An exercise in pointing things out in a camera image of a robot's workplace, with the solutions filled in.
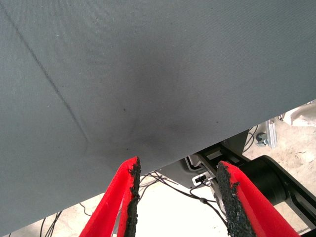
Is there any white cable connector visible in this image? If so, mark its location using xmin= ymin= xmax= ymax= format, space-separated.
xmin=192 ymin=173 xmax=207 ymax=185

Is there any aluminium profile bar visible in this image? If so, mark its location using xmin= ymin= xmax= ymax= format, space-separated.
xmin=265 ymin=119 xmax=278 ymax=149

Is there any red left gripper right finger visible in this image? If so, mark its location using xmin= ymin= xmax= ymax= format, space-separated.
xmin=216 ymin=160 xmax=301 ymax=237

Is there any grey metal panel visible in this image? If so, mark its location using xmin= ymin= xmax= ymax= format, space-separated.
xmin=158 ymin=154 xmax=218 ymax=191

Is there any grey caster wheel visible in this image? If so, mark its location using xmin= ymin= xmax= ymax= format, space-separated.
xmin=256 ymin=132 xmax=269 ymax=147

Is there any thin black floor cable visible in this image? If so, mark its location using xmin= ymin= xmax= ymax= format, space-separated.
xmin=78 ymin=201 xmax=93 ymax=217
xmin=40 ymin=210 xmax=63 ymax=237
xmin=139 ymin=171 xmax=198 ymax=198
xmin=189 ymin=181 xmax=228 ymax=227
xmin=242 ymin=124 xmax=259 ymax=153

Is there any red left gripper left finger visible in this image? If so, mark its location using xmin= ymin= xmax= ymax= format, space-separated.
xmin=79 ymin=156 xmax=142 ymax=237

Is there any white crumpled sheet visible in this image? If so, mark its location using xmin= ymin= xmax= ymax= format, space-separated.
xmin=281 ymin=102 xmax=316 ymax=127

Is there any dark grey table cloth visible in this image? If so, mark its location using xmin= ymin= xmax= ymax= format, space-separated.
xmin=0 ymin=0 xmax=316 ymax=237

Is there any black frame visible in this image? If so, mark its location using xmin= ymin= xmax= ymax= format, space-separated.
xmin=195 ymin=130 xmax=316 ymax=235

